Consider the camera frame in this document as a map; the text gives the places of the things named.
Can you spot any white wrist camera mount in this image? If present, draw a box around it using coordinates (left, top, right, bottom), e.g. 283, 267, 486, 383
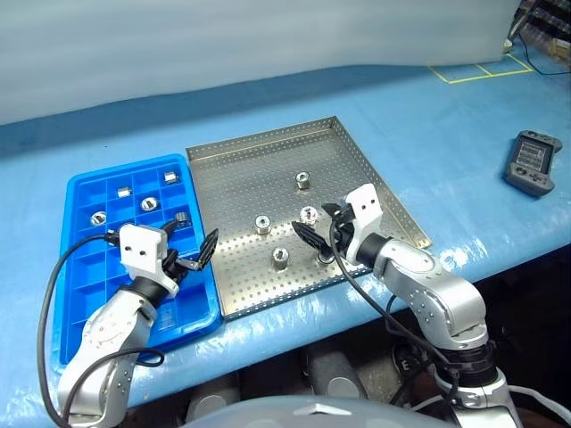
342, 183, 385, 269
118, 223, 181, 299

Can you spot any silver robot torso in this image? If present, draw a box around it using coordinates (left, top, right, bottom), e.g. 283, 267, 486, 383
182, 394, 460, 428

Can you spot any perforated metal tray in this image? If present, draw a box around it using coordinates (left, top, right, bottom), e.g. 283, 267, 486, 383
185, 115, 433, 320

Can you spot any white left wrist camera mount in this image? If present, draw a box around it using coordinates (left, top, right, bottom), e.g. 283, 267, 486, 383
118, 223, 181, 299

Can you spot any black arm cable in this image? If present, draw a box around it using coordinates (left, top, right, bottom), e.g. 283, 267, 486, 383
328, 218, 460, 407
37, 231, 166, 427

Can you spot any black object with white letter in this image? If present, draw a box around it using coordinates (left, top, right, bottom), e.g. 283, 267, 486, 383
392, 342, 429, 384

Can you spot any white cable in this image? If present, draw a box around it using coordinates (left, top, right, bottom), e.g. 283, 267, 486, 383
508, 383, 571, 424

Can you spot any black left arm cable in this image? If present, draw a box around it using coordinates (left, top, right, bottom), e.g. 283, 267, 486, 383
37, 231, 166, 427

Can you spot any thin black cable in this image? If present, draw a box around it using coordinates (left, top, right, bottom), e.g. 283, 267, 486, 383
517, 33, 571, 76

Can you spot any blue plastic compartment tray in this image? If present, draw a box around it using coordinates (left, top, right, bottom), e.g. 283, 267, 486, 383
52, 153, 223, 371

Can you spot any grey handheld controller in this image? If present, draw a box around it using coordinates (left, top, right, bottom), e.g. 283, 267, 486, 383
503, 129, 564, 198

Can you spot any dark metal equipment rack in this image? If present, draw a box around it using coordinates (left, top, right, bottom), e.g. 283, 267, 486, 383
519, 0, 571, 59

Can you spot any grey rounded shape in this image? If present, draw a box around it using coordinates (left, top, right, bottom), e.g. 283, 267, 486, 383
307, 351, 367, 400
186, 374, 242, 424

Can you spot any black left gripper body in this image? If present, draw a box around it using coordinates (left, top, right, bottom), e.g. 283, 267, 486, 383
162, 248, 200, 283

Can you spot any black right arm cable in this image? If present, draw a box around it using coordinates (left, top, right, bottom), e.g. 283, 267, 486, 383
328, 218, 460, 407

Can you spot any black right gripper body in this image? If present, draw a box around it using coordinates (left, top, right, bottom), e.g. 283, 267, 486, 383
330, 203, 356, 258

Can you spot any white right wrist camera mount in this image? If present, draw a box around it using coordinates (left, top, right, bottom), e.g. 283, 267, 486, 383
342, 183, 385, 269

